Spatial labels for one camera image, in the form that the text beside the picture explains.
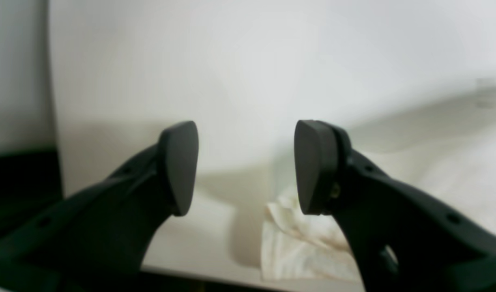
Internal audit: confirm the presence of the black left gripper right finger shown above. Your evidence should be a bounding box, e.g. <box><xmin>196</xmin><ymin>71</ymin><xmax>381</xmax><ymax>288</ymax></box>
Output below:
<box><xmin>294</xmin><ymin>120</ymin><xmax>496</xmax><ymax>292</ymax></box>

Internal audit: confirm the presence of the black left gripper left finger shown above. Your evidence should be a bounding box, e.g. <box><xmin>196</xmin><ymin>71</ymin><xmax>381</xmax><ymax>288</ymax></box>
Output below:
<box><xmin>0</xmin><ymin>121</ymin><xmax>198</xmax><ymax>292</ymax></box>

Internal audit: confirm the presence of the white printed T-shirt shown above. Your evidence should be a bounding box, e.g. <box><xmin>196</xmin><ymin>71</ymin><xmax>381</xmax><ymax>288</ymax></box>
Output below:
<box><xmin>261</xmin><ymin>80</ymin><xmax>496</xmax><ymax>292</ymax></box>

